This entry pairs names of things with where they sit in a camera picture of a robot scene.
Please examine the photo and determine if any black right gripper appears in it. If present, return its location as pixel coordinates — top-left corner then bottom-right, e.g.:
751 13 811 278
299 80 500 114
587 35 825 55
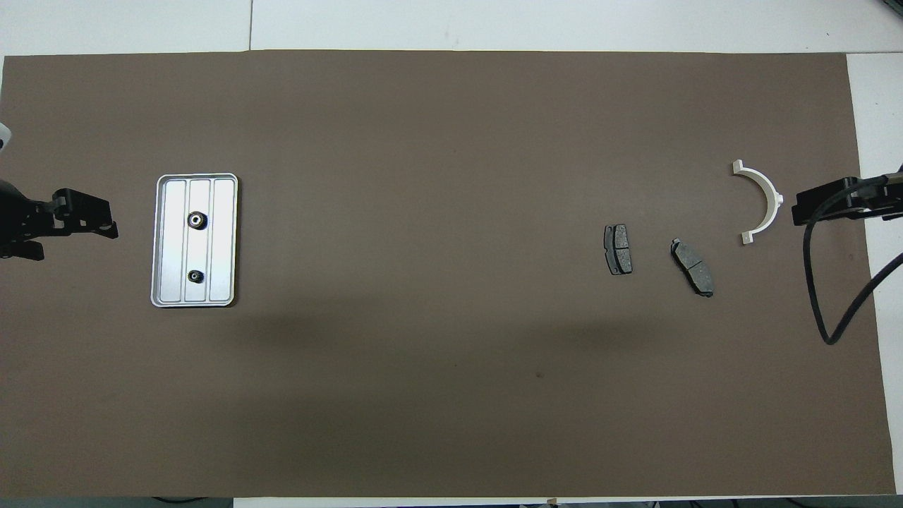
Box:
792 173 903 226

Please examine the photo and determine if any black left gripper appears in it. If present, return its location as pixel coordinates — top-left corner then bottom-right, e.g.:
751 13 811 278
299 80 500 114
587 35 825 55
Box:
0 180 119 262

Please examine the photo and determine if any silver metal tray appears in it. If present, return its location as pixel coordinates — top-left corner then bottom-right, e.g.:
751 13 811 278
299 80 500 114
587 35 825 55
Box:
150 173 239 308

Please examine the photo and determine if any elongated dark brake pad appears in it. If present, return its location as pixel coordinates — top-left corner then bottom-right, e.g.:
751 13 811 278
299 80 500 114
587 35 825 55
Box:
670 238 715 298

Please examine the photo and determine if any rectangular dark brake pad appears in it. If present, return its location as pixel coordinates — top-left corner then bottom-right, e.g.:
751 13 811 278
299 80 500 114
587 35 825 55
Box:
603 224 634 276

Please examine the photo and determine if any brown table mat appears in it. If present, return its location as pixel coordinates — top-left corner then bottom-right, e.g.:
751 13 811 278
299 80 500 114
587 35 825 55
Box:
0 49 897 499

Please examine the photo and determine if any white semicircular clamp bracket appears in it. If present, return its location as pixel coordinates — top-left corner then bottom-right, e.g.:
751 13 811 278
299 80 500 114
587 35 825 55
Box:
732 159 784 246

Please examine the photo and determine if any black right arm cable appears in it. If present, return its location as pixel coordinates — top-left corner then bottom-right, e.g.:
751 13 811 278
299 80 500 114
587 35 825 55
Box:
804 164 903 346

